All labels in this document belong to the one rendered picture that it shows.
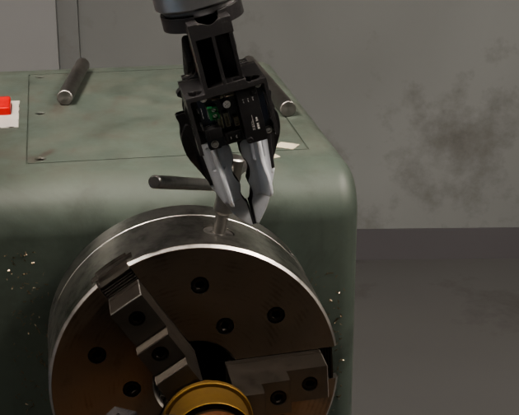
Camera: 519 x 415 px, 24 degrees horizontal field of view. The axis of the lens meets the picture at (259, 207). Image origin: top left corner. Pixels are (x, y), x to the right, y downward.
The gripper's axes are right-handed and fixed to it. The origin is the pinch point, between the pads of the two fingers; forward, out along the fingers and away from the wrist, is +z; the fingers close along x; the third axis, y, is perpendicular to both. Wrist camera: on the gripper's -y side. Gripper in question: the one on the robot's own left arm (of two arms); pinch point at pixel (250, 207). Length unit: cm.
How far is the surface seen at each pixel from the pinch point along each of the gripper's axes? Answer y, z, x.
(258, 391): -3.4, 21.1, -3.5
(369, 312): -246, 147, 48
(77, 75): -71, 1, -15
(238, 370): -8.3, 20.9, -4.8
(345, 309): -26.5, 27.1, 10.3
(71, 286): -17.2, 10.1, -19.6
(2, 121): -55, 0, -25
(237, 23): -298, 53, 34
